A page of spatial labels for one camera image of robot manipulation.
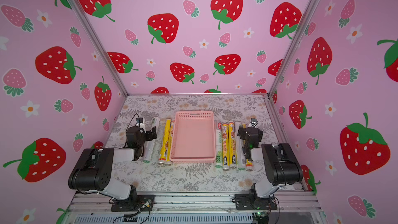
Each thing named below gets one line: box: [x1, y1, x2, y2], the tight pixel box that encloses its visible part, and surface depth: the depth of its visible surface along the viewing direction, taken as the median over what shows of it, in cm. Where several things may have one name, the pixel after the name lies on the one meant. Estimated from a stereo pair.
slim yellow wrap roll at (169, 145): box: [164, 119, 176, 166], surface depth 90 cm
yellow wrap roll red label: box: [221, 121, 230, 172], surface depth 91 cm
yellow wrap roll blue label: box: [228, 120, 237, 170], surface depth 92 cm
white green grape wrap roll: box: [214, 121, 223, 168], surface depth 92 cm
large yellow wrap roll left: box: [158, 118, 172, 167], surface depth 92 cm
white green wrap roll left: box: [143, 117, 161, 164], surface depth 90 cm
